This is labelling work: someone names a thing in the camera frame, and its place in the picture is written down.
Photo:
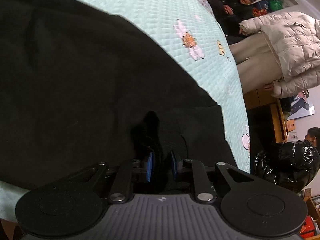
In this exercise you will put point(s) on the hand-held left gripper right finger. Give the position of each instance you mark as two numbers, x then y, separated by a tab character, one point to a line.
173	166

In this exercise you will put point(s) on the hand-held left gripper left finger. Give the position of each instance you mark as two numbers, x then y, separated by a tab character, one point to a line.
150	165

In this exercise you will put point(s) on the black pants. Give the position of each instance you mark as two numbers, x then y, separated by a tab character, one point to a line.
75	80

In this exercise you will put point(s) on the wooden cabinet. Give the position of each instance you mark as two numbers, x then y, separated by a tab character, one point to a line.
260	100

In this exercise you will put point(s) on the bee print quilt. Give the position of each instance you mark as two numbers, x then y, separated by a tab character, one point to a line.
200	55

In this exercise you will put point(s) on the wooden shelf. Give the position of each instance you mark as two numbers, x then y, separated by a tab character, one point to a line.
312	205

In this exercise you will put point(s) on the red box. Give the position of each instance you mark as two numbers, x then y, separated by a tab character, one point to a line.
307	227

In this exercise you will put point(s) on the orange bag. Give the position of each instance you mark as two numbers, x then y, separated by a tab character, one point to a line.
258	12

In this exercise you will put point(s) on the blue bag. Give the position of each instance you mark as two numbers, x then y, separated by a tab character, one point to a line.
262	5

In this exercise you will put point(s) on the green bag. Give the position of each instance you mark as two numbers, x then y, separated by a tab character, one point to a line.
276	4

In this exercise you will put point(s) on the wall poster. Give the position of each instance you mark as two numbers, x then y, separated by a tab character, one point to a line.
300	107

